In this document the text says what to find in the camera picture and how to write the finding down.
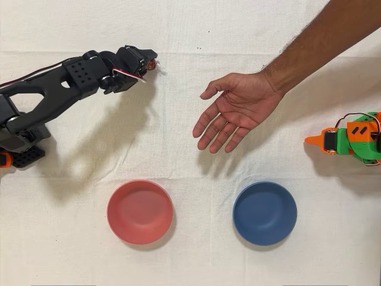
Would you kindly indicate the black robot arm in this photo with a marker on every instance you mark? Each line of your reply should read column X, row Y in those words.
column 53, row 86

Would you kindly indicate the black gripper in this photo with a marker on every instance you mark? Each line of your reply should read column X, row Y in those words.
column 140, row 60

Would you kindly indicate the red candy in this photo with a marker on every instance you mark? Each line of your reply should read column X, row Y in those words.
column 152, row 64

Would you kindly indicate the pink bowl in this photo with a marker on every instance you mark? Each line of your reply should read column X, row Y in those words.
column 140, row 211

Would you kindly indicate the person's bare hand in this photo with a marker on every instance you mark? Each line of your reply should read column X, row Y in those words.
column 241, row 104

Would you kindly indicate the person's bare forearm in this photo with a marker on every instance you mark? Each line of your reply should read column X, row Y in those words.
column 321, row 41

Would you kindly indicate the orange table clamp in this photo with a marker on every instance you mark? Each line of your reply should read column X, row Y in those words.
column 4, row 159

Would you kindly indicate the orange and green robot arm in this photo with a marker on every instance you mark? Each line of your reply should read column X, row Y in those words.
column 360, row 140

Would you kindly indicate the white tablecloth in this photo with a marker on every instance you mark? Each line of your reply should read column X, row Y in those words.
column 190, row 167

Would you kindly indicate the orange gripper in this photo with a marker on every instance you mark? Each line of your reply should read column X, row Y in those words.
column 329, row 142

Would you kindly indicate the blue bowl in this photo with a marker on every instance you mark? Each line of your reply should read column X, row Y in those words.
column 265, row 213

